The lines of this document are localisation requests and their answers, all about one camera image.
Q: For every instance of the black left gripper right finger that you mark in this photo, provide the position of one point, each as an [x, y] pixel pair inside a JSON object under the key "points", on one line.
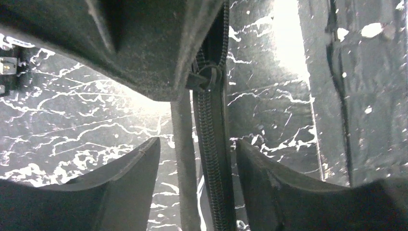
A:
{"points": [[278, 198]]}

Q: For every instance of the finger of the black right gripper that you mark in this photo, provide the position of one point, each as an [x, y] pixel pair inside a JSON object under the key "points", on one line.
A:
{"points": [[157, 48]]}

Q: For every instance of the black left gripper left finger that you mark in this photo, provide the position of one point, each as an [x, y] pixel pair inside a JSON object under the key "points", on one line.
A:
{"points": [[114, 197]]}

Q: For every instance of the black racket cover bag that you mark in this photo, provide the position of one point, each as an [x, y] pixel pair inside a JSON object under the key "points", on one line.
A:
{"points": [[203, 105]]}

